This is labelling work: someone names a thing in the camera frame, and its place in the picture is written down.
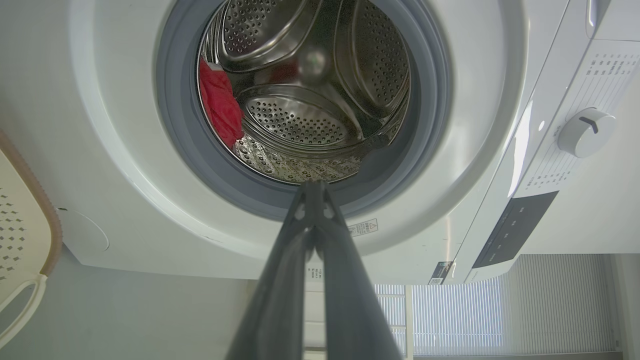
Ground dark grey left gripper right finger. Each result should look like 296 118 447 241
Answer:
315 181 404 360

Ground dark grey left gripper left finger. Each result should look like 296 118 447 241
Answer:
225 181 317 360

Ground red and white garment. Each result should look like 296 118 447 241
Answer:
198 57 244 149

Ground cream perforated laundry basket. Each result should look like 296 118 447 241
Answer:
0 129 63 349

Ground white plastic appliance dial knob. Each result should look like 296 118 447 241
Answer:
557 107 617 159

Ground white pleated window blind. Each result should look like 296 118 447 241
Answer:
374 254 617 357

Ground white front-load washing machine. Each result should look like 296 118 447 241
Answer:
0 0 640 286

